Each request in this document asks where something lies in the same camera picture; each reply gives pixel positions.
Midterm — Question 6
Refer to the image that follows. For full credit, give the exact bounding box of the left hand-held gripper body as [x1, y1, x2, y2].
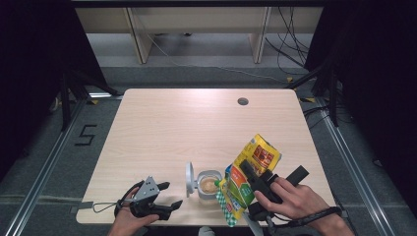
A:
[129, 176, 174, 221]

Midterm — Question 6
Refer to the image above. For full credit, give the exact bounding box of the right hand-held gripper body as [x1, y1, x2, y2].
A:
[244, 165, 310, 236]

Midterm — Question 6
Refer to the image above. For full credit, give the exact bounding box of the yellow spouted sauce pouch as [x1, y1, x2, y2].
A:
[214, 133, 283, 228]

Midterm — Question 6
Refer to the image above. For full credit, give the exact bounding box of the person's right hand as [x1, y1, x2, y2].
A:
[254, 176, 337, 221]

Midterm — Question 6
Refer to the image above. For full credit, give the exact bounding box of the person's left hand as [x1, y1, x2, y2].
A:
[107, 188, 161, 236]

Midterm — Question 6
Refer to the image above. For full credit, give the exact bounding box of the beige sauce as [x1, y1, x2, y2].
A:
[200, 176, 219, 195]

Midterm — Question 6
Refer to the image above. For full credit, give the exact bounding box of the small white object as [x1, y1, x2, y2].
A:
[197, 225, 216, 236]

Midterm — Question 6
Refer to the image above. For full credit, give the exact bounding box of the short silver bar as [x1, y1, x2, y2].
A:
[88, 92, 125, 100]

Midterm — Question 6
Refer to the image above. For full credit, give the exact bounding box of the black metal stand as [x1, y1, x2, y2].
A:
[284, 57, 340, 128]
[58, 67, 123, 132]

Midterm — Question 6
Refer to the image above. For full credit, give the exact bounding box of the beige wooden desk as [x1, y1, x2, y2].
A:
[74, 6, 325, 65]

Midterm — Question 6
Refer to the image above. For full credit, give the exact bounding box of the black curtain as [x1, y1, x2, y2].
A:
[304, 0, 417, 217]
[0, 0, 109, 181]

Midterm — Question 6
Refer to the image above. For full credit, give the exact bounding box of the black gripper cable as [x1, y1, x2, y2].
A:
[92, 180, 146, 219]
[265, 206, 344, 236]

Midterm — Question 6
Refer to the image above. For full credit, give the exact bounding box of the aluminium floor rail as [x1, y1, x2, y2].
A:
[314, 97, 394, 236]
[3, 97, 87, 236]

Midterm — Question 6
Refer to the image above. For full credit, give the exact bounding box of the thin white floor cable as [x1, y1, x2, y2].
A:
[144, 30, 290, 84]

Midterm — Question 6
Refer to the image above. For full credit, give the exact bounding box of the black cable bundle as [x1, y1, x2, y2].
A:
[265, 6, 317, 77]

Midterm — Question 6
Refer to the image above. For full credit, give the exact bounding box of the black frame bar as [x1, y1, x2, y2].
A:
[70, 0, 328, 8]

